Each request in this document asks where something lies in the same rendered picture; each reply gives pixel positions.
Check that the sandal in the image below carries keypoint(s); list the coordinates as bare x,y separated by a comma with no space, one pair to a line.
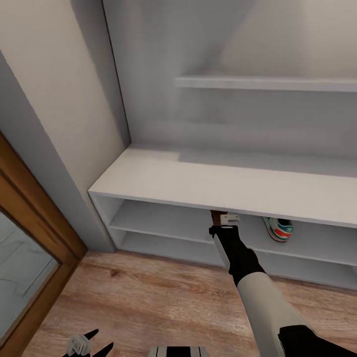
216,216

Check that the door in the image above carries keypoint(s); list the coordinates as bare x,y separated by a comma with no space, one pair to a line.
39,252

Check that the gym shoe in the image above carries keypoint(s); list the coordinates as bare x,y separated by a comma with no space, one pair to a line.
279,229

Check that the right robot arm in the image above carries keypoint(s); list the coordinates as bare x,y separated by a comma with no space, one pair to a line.
280,329

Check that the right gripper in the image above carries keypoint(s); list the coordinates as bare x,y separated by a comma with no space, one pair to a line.
215,229

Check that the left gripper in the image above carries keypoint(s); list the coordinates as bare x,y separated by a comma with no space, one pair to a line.
101,353

